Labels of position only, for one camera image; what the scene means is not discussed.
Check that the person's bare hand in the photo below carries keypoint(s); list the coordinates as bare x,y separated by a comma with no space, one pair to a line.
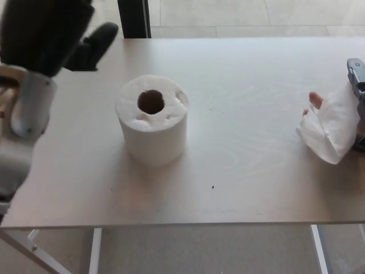
316,100

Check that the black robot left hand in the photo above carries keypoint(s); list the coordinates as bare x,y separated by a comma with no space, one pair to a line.
42,34

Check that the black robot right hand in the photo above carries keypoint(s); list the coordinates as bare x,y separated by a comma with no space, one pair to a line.
360,77

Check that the torn white toilet paper piece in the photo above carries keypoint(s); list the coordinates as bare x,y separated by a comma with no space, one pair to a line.
333,128

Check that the white toilet paper roll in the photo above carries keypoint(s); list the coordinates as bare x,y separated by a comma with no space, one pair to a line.
154,137

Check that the white straight table leg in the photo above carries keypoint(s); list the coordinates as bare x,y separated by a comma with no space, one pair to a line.
319,248
95,251

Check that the white slanted table leg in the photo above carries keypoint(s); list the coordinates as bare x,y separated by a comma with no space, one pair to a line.
37,254

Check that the black vertical post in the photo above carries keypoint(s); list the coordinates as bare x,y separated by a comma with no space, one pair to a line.
134,17

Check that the white metal table bracket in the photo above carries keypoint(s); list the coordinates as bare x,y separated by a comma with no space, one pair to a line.
32,238

